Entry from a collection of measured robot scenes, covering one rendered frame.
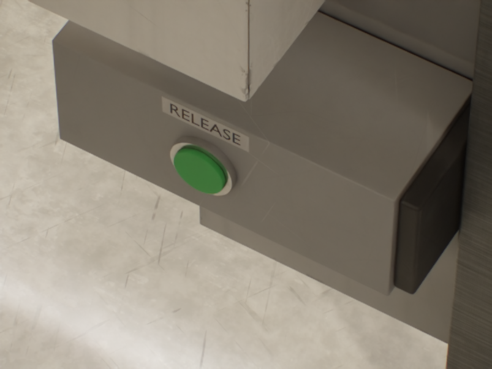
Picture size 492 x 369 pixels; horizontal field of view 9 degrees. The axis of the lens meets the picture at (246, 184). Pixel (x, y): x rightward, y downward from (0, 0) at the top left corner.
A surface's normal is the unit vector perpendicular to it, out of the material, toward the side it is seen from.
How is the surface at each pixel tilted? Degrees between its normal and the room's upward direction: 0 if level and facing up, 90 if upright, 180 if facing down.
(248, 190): 90
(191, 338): 0
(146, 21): 90
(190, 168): 90
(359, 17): 90
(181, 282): 0
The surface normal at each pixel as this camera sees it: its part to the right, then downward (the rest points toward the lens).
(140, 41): -0.51, 0.68
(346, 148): 0.00, -0.61
